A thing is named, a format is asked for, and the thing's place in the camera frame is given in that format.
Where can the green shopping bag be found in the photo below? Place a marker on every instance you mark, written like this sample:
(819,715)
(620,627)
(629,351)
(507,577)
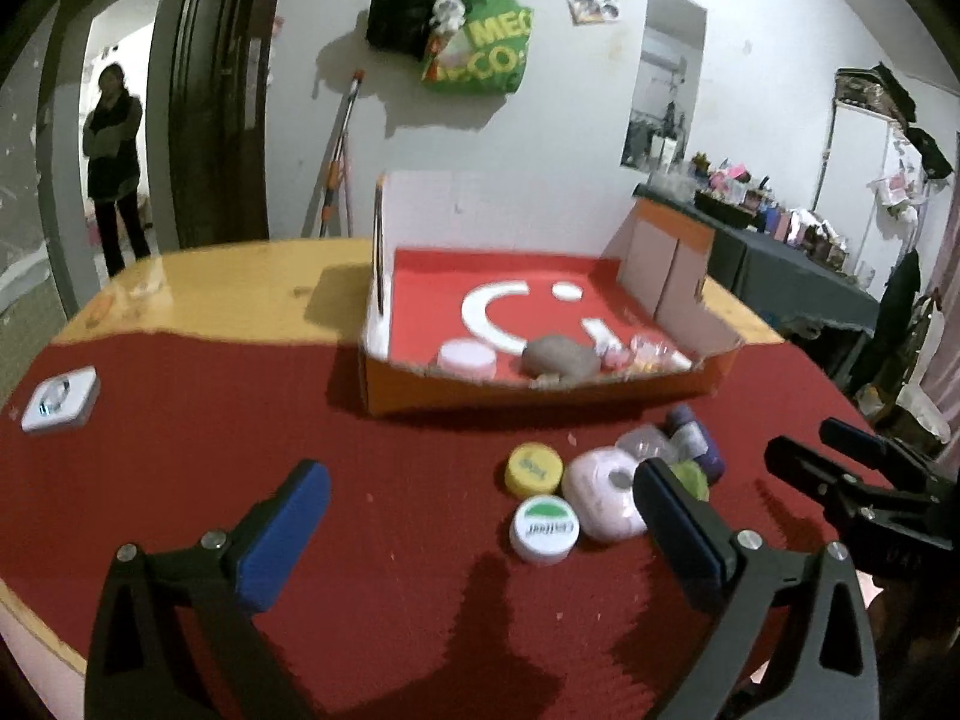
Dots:
(488,55)

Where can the white green Cestbon cap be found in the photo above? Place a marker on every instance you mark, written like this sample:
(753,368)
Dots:
(544,530)

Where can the white cabinet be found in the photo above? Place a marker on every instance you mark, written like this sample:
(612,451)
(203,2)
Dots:
(872,179)

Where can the dark wooden door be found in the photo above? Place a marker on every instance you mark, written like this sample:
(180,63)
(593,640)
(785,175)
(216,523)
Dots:
(205,121)

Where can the orange white mop handle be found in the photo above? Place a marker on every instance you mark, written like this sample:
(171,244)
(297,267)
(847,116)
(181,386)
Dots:
(331,188)

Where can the black hanging bag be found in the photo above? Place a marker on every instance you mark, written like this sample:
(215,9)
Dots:
(400,27)

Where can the dark cloth side table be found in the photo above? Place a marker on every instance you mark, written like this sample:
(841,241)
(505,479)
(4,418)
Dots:
(825,314)

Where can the grey eye shadow case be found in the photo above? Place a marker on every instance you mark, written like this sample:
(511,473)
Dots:
(562,357)

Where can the red cardboard box tray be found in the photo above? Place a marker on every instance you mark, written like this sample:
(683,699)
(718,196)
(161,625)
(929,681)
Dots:
(508,259)

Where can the pink My Melody compact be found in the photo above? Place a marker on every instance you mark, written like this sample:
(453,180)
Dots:
(599,487)

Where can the green fuzzy ball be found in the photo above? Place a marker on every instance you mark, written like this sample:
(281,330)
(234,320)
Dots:
(692,478)

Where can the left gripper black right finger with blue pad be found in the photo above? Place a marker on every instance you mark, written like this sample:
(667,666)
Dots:
(790,635)

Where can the person in black clothes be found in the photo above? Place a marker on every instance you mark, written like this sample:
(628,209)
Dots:
(113,168)

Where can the pink curtain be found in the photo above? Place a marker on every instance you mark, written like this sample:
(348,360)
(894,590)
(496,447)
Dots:
(941,380)

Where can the plush toy on bag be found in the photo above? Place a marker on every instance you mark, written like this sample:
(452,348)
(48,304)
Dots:
(448,16)

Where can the pink round jar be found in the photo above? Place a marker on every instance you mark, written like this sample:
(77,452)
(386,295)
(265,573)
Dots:
(467,358)

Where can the clear round bottle white cap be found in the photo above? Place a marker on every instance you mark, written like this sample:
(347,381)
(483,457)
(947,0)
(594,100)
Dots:
(653,355)

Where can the small pink toy figure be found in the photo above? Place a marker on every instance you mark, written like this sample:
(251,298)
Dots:
(617,358)

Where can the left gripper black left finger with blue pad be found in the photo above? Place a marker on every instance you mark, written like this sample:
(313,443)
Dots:
(174,635)

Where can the white square device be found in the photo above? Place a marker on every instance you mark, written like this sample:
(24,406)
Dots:
(62,401)

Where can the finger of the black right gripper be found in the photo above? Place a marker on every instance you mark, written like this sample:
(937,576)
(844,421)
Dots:
(896,461)
(855,509)

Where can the dark blue bottle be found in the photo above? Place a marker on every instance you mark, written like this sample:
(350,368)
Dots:
(693,442)

